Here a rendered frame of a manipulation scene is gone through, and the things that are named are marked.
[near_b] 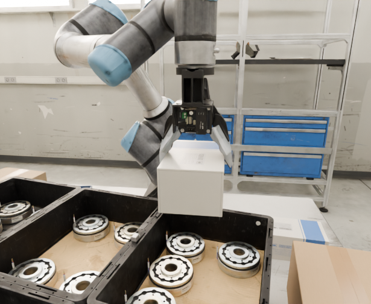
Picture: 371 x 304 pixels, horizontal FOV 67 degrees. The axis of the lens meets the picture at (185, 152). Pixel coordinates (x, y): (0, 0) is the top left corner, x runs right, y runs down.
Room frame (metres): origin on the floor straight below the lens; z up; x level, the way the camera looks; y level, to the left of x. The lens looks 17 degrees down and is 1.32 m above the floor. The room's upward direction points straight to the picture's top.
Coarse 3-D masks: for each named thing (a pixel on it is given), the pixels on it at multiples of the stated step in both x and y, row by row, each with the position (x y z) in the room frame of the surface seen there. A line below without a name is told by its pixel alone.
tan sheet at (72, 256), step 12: (60, 240) 0.70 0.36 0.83; (72, 240) 0.70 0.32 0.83; (108, 240) 0.70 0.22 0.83; (48, 252) 0.64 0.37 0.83; (60, 252) 0.64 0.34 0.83; (72, 252) 0.64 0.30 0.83; (84, 252) 0.64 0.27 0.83; (96, 252) 0.64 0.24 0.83; (108, 252) 0.64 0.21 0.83; (60, 264) 0.60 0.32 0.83; (72, 264) 0.60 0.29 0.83; (84, 264) 0.60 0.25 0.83; (96, 264) 0.60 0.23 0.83; (60, 276) 0.55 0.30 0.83
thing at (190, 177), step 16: (176, 144) 0.63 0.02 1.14; (192, 144) 0.63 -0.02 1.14; (208, 144) 0.63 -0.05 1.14; (176, 160) 0.52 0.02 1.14; (192, 160) 0.52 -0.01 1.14; (208, 160) 0.52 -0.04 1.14; (160, 176) 0.47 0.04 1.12; (176, 176) 0.47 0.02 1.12; (192, 176) 0.47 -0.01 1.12; (208, 176) 0.46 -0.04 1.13; (160, 192) 0.47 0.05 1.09; (176, 192) 0.47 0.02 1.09; (192, 192) 0.47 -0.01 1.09; (208, 192) 0.46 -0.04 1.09; (160, 208) 0.47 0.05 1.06; (176, 208) 0.47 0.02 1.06; (192, 208) 0.47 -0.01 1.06; (208, 208) 0.46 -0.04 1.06
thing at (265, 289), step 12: (156, 216) 0.66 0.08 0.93; (252, 216) 0.66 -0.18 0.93; (264, 216) 0.66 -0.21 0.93; (132, 252) 0.51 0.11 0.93; (120, 264) 0.47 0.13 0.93; (264, 264) 0.47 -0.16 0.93; (108, 276) 0.44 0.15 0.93; (264, 276) 0.44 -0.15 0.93; (96, 288) 0.41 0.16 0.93; (264, 288) 0.41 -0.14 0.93; (96, 300) 0.38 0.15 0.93; (264, 300) 0.40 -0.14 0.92
